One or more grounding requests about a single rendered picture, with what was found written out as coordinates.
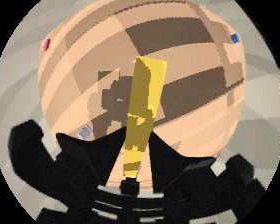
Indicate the pink rectangular block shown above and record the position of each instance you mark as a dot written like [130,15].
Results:
[47,43]

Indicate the yellow bar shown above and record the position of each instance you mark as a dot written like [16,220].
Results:
[147,80]

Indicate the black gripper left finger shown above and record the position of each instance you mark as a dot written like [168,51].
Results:
[99,154]

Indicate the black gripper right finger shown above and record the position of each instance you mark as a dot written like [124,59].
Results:
[167,165]

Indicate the small blue block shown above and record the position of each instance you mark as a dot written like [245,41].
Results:
[234,38]

